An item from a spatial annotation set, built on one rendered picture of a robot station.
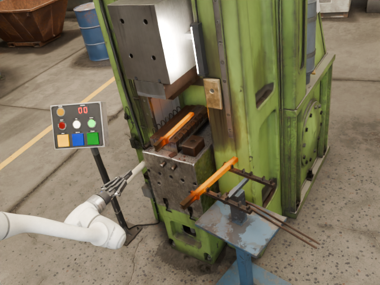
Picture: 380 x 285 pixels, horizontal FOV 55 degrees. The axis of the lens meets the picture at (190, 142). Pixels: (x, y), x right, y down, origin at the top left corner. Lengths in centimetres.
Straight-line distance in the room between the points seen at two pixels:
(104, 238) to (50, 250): 162
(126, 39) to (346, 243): 198
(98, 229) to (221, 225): 70
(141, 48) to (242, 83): 54
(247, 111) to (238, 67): 25
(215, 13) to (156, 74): 43
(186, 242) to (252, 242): 82
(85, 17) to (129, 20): 476
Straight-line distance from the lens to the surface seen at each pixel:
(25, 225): 147
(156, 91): 197
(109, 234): 165
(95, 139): 231
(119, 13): 192
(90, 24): 664
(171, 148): 214
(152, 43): 184
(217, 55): 183
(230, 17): 174
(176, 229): 267
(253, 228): 198
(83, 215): 173
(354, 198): 316
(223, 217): 204
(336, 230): 289
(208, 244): 251
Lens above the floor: 213
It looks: 34 degrees down
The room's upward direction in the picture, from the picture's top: 11 degrees counter-clockwise
